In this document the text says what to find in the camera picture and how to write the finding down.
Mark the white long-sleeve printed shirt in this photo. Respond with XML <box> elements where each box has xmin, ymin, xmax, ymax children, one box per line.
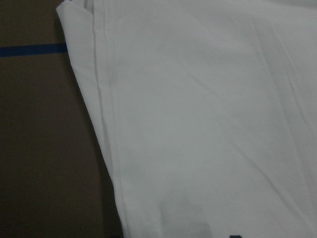
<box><xmin>56</xmin><ymin>0</ymin><xmax>317</xmax><ymax>238</ymax></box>

